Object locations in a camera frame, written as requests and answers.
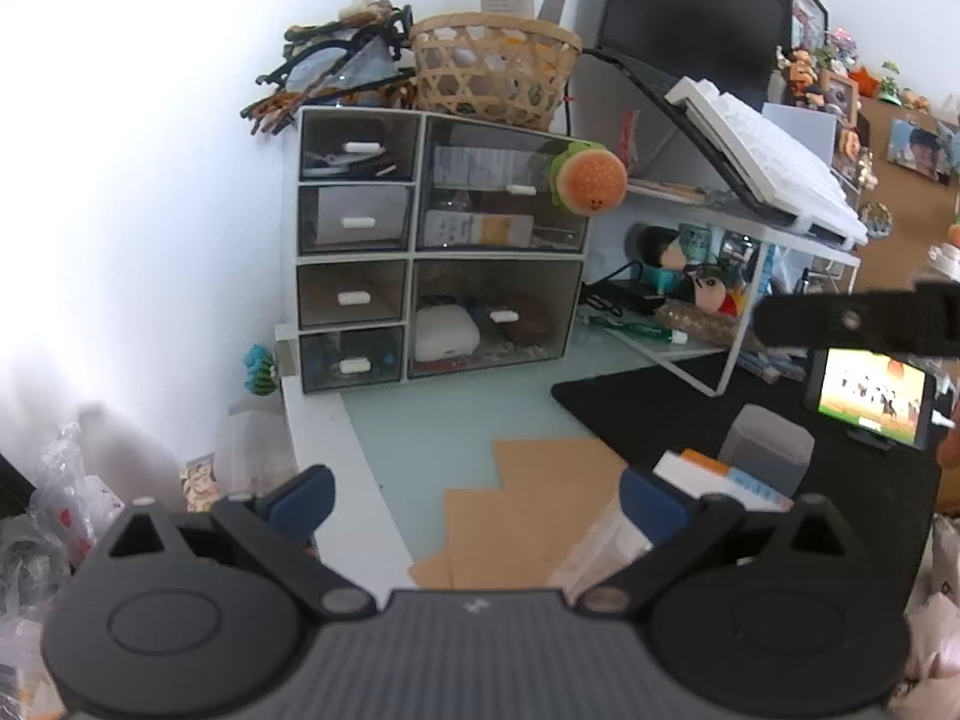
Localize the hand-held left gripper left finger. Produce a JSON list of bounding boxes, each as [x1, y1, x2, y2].
[[90, 463, 380, 620]]

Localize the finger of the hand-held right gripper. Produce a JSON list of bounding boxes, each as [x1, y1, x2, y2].
[[754, 289, 871, 352]]

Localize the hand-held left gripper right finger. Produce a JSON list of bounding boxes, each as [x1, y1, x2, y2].
[[571, 467, 875, 620]]

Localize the large smoky drawer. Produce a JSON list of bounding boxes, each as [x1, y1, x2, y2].
[[416, 116, 590, 252], [409, 259, 582, 380]]

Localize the small smoky drawer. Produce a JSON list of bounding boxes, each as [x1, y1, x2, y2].
[[298, 184, 413, 256], [300, 326, 406, 393], [300, 111, 421, 182], [298, 261, 410, 329]]

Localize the white drawer organizer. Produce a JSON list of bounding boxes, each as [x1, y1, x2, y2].
[[283, 106, 593, 397]]

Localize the blue white box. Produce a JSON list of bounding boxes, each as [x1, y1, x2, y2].
[[739, 351, 807, 385]]

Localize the white desk riser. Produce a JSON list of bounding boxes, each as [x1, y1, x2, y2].
[[592, 180, 863, 397]]

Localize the black smartphone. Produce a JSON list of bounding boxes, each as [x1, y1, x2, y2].
[[804, 345, 938, 452]]

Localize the blue drink can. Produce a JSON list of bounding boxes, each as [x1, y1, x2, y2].
[[716, 236, 758, 282]]

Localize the cartoon print pack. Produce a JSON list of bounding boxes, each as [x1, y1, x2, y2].
[[178, 461, 224, 517]]

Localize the black desk mat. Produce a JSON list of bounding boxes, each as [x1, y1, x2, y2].
[[551, 364, 946, 616]]

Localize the lying cartoon figure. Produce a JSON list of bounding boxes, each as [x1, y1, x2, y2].
[[679, 274, 751, 316]]

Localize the brown snack bag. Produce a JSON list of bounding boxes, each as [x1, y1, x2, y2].
[[655, 298, 767, 352]]

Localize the teal toy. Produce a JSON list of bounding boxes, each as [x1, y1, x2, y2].
[[244, 343, 280, 396]]

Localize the green drink can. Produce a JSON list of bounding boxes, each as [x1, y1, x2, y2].
[[677, 223, 715, 265]]

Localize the brown cardboard sheet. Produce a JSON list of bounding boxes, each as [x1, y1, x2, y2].
[[409, 436, 642, 592]]

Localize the black-haired cartoon boy figure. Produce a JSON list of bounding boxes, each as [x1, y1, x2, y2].
[[636, 225, 691, 292]]

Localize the photo print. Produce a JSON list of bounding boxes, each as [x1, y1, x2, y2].
[[889, 118, 960, 185]]

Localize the green ointment tube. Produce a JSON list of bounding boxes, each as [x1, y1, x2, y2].
[[592, 315, 687, 347]]

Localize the white keyboard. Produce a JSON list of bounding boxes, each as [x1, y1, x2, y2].
[[664, 75, 871, 248]]

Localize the white rounded case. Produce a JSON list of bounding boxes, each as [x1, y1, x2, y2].
[[415, 304, 482, 362]]

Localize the brown pouch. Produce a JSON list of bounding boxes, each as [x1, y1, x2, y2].
[[484, 292, 560, 344]]

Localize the crumpled clear plastic bag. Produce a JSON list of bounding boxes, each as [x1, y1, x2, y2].
[[0, 420, 128, 593]]

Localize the row of small figurines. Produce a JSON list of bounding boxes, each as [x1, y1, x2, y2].
[[776, 26, 923, 110]]

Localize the pink packet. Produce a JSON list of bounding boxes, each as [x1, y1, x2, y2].
[[619, 109, 646, 181]]

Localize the hamburger plush toy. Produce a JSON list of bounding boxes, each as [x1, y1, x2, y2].
[[550, 142, 627, 217]]

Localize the pink cloth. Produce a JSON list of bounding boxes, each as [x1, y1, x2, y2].
[[904, 514, 960, 702]]

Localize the white yellow medicine box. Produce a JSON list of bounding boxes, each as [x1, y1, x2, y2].
[[424, 210, 537, 248]]

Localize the black laptop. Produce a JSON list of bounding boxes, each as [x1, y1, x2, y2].
[[581, 0, 811, 222]]

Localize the printed paper leaflet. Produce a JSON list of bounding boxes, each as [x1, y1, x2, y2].
[[431, 146, 541, 188]]

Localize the woven bamboo basket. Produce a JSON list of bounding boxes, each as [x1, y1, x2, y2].
[[409, 13, 584, 132]]

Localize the black hair clips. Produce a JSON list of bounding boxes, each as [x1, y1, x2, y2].
[[240, 4, 417, 136]]

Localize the bracelet in clear bag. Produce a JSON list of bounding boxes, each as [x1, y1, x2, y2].
[[553, 506, 655, 605]]

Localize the black cable bundle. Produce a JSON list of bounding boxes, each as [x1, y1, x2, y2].
[[581, 262, 668, 317]]

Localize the wooden picture frame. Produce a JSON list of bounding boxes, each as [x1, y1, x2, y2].
[[821, 69, 862, 121]]

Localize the black picture frame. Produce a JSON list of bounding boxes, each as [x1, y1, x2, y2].
[[771, 0, 831, 55]]

